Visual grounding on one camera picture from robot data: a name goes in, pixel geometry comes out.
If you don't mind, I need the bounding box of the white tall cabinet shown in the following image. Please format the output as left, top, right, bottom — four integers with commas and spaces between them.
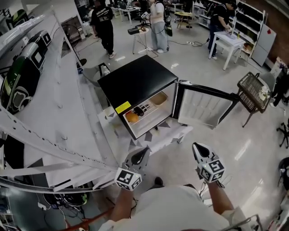
251, 22, 277, 67

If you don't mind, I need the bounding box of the person's right forearm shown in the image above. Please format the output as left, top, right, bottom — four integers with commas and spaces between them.
206, 180, 236, 214

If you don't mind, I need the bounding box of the black green backpack case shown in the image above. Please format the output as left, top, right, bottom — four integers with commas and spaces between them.
0, 56, 42, 115

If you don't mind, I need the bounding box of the person's white shirt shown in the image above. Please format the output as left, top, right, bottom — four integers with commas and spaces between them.
105, 184, 255, 231

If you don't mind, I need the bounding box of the orange fruit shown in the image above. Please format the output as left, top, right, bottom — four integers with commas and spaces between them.
126, 112, 139, 123

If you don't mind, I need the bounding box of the small round white table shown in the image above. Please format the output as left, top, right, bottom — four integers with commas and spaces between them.
130, 27, 150, 55

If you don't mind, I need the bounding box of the red bar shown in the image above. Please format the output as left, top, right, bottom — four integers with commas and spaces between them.
67, 211, 115, 231

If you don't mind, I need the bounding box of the round wooden table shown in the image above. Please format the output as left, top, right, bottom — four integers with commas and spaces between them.
174, 11, 194, 30

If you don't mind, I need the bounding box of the white long desk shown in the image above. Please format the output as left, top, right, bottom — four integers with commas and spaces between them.
111, 5, 142, 26

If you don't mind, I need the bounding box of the black wire cart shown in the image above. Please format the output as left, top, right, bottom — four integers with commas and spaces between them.
236, 71, 272, 128

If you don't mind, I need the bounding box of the white square table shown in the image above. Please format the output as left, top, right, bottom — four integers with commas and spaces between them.
213, 30, 246, 71

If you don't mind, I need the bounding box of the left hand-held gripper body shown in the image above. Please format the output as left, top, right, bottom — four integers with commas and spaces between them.
114, 150, 150, 193

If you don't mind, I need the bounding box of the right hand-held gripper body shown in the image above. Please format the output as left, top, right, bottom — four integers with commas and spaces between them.
193, 146, 227, 183

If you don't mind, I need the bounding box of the black standing fan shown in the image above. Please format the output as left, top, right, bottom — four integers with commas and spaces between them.
60, 23, 87, 68

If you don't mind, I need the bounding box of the white metal rack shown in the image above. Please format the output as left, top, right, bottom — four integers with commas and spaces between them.
0, 9, 124, 194

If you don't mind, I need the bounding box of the black mini fridge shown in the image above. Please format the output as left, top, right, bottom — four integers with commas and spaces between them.
97, 55, 240, 140

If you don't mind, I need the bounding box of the low white patterned table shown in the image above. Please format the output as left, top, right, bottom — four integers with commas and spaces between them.
99, 107, 194, 154

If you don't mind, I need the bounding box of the grey backpack case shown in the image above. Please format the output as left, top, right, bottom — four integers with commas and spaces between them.
19, 42, 47, 75

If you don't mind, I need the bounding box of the black office chair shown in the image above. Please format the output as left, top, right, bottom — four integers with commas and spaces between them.
276, 119, 289, 149

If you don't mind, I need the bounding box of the person's left forearm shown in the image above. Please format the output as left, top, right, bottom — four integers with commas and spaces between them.
110, 189, 145, 226

